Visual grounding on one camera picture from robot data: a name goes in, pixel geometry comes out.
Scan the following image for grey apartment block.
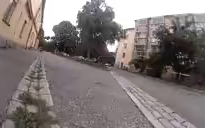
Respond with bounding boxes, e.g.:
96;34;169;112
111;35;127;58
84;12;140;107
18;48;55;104
133;12;205;61

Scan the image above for grey asphalt pavement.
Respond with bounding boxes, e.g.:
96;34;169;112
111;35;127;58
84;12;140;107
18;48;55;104
0;47;42;128

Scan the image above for grey asphalt road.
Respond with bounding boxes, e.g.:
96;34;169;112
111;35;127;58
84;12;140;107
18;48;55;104
41;50;154;128

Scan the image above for pale yellow building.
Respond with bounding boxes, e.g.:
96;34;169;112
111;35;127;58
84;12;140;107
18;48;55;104
113;27;137;70

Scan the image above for grey asphalt side lane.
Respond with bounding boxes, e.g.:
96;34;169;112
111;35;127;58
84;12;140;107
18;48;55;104
112;67;205;128

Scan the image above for round dark tree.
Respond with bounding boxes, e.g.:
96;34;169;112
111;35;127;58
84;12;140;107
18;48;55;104
51;20;80;55

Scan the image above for dark bushes and trees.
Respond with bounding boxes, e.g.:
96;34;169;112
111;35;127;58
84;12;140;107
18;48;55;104
129;24;205;88

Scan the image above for stone kerb strip with weeds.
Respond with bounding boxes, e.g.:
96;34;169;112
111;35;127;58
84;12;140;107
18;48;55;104
1;54;62;128

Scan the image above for dark vehicle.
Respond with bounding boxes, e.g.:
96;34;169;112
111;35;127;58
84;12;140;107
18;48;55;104
96;55;116;66

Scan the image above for tall dark tree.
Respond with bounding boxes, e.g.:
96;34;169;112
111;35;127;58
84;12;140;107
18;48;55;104
75;0;124;60

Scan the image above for grey stone paving strip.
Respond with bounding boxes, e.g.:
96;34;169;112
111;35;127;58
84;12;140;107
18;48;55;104
109;69;198;128

